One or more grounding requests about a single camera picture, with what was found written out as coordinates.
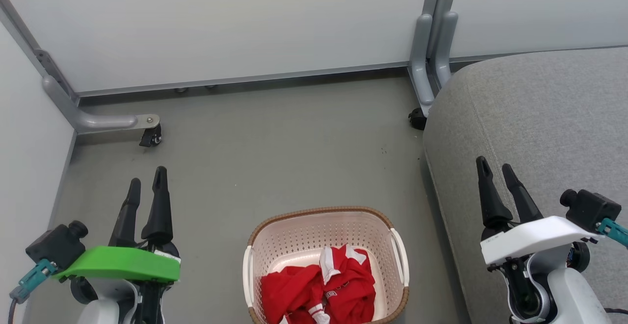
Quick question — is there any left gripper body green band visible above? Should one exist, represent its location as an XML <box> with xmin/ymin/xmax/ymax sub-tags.
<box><xmin>53</xmin><ymin>245</ymin><xmax>181</xmax><ymax>324</ymax></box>

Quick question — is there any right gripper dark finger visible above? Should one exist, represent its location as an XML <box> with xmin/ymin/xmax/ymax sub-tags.
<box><xmin>501</xmin><ymin>163</ymin><xmax>544</xmax><ymax>224</ymax></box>
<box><xmin>476</xmin><ymin>156</ymin><xmax>513</xmax><ymax>239</ymax></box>

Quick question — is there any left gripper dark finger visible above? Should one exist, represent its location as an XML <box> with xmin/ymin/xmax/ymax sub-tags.
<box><xmin>109</xmin><ymin>178</ymin><xmax>141</xmax><ymax>247</ymax></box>
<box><xmin>141</xmin><ymin>166</ymin><xmax>174</xmax><ymax>250</ymax></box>

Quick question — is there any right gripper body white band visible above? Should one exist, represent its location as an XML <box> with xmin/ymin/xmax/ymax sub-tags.
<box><xmin>481</xmin><ymin>216</ymin><xmax>602</xmax><ymax>320</ymax></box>

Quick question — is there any plain red garment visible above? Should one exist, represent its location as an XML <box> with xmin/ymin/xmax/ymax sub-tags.
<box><xmin>260</xmin><ymin>264</ymin><xmax>324</xmax><ymax>324</ymax></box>

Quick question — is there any red garment white trim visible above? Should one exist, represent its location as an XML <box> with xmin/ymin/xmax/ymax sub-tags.
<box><xmin>307</xmin><ymin>244</ymin><xmax>377</xmax><ymax>324</ymax></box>

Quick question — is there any grey fabric sofa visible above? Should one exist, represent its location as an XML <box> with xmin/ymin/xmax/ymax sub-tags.
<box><xmin>423</xmin><ymin>47</ymin><xmax>628</xmax><ymax>324</ymax></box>

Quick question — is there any black caster wheel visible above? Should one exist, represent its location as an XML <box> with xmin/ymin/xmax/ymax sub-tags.
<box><xmin>408</xmin><ymin>107</ymin><xmax>427</xmax><ymax>131</ymax></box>
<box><xmin>139</xmin><ymin>124</ymin><xmax>163</xmax><ymax>148</ymax></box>

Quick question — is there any long grey partition foot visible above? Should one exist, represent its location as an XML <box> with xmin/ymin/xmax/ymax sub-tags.
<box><xmin>42</xmin><ymin>76</ymin><xmax>160</xmax><ymax>135</ymax></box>

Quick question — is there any pink laundry basket brown rim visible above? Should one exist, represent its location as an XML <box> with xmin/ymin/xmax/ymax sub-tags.
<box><xmin>243</xmin><ymin>206</ymin><xmax>410</xmax><ymax>324</ymax></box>

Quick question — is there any upright grey partition foot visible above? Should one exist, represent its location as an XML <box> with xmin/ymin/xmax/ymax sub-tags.
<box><xmin>434</xmin><ymin>11</ymin><xmax>459</xmax><ymax>89</ymax></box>
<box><xmin>409</xmin><ymin>14</ymin><xmax>436</xmax><ymax>117</ymax></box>

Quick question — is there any right camera cable teal plug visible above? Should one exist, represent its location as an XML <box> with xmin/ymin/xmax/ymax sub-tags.
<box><xmin>598</xmin><ymin>218</ymin><xmax>628</xmax><ymax>248</ymax></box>

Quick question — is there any camera cable teal plug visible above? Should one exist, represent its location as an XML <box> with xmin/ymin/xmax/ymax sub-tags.
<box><xmin>598</xmin><ymin>218</ymin><xmax>628</xmax><ymax>248</ymax></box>
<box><xmin>7</xmin><ymin>259</ymin><xmax>57</xmax><ymax>324</ymax></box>

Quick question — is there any left camera cable teal plug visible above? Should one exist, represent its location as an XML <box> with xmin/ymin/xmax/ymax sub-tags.
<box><xmin>7</xmin><ymin>259</ymin><xmax>57</xmax><ymax>324</ymax></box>

